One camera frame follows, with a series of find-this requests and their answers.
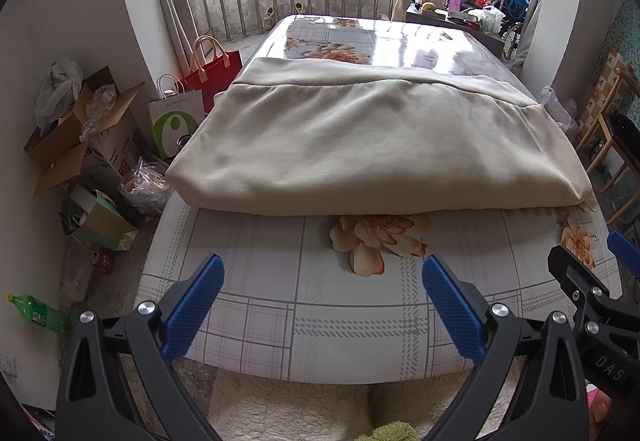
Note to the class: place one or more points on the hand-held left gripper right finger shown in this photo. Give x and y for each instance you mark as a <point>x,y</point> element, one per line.
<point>452,311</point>

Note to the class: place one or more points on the green and cream fluffy rug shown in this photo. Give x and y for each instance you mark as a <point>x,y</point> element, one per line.
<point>300,406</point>

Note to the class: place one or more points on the wooden chair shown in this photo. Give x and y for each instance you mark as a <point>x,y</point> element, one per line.
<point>606,121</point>

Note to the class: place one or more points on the white plastic bag in box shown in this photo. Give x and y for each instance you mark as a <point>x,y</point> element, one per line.
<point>57,91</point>

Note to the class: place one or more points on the clear plastic bag in box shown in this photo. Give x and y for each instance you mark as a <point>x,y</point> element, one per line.
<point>100,108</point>

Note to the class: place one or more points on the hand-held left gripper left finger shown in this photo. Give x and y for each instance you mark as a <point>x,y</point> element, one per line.
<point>195,306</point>

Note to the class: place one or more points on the open brown cardboard box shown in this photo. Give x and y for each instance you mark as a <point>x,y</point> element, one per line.
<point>55,146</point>

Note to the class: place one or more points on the dark cabinet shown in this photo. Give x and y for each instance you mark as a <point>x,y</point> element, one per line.
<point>475,35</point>

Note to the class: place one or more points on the white and green paper bag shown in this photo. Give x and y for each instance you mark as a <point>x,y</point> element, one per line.
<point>175,121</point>

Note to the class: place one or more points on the green plastic bottle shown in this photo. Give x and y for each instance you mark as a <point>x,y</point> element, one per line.
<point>40,313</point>

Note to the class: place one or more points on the red tote bag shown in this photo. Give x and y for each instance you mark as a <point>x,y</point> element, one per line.
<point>215,76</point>

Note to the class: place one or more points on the green gift bag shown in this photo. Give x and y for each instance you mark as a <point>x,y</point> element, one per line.
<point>95,221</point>

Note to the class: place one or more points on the wheelchair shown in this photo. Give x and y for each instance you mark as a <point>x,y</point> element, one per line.
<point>510,43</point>

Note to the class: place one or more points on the white bag on cabinet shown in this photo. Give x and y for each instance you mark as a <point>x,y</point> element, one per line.
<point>492,18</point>

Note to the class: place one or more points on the person's right hand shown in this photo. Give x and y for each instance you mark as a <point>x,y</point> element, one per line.
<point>602,411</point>

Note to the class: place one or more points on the red drink can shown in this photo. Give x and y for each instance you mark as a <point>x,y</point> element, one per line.
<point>102,262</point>

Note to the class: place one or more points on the pink cup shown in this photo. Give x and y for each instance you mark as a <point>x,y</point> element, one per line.
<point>455,1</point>

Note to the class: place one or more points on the clear plastic bag on floor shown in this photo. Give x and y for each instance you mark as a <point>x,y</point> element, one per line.
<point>145,186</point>

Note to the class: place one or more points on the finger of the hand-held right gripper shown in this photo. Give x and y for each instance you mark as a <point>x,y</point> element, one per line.
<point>625,248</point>
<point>567,268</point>

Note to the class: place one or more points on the white printed carton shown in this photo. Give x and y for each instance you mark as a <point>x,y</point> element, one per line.
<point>117,151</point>

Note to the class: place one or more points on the white plastic bag on floor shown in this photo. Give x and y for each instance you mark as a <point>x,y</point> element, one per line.
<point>555,106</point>

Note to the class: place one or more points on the yellow round object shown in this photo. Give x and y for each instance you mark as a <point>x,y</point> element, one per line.
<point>428,7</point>

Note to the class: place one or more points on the white wall socket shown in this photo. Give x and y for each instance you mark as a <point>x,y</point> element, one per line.
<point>7,365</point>

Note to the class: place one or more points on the black bag on chair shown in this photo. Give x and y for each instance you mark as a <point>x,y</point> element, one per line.
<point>627,131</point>

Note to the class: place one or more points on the beige jacket with black trim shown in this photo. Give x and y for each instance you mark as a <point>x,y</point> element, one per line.
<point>375,146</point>

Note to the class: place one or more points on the table with floral tablecloth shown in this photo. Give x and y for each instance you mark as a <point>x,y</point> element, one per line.
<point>350,321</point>

